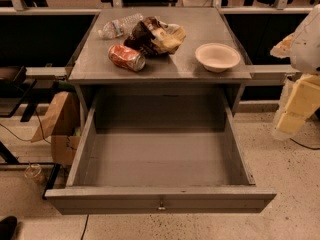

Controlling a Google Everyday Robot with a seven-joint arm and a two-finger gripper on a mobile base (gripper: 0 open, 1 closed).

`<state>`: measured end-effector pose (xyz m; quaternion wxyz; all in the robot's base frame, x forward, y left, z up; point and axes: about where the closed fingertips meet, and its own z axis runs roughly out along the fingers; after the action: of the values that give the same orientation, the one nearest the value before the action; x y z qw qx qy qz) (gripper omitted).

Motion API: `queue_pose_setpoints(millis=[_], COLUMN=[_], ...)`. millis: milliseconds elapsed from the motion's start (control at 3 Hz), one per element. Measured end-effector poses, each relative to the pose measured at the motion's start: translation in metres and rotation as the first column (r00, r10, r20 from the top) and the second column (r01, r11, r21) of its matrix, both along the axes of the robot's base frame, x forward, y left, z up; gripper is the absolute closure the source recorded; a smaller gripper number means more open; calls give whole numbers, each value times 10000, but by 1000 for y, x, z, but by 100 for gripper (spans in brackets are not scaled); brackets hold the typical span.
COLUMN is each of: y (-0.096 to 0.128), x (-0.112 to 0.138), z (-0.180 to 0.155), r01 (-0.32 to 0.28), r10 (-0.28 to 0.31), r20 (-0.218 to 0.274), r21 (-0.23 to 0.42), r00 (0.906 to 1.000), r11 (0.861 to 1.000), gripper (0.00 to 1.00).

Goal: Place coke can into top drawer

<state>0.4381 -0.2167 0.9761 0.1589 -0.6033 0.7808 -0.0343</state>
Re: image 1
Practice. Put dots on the metal drawer knob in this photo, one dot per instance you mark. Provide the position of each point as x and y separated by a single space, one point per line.
161 206

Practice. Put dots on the grey cabinet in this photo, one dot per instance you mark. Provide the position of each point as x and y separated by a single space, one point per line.
202 26

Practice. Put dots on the brown paper bag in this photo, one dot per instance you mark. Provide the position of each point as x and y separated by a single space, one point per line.
61 118

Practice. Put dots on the cardboard box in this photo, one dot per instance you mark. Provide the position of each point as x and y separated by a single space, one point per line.
63 148

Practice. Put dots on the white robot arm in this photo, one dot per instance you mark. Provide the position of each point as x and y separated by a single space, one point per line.
302 47

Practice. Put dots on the clear plastic cup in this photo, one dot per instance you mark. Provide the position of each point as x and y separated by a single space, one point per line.
34 172

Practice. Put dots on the brown chip bag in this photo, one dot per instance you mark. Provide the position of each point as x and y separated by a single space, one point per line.
153 37

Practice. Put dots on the black shoe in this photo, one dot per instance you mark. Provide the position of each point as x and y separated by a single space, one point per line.
8 227

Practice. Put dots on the black metal stand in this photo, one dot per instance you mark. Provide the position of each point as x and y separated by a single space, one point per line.
17 89

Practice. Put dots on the white paper bowl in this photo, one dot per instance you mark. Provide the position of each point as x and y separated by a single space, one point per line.
217 57

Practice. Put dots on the red coke can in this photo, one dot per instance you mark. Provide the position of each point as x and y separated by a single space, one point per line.
126 57

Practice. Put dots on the clear plastic water bottle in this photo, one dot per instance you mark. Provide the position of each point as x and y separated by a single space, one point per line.
120 27

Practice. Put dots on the black floor frame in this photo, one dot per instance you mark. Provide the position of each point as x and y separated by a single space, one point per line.
12 162

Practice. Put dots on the open grey top drawer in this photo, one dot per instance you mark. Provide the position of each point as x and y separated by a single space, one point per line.
138 150

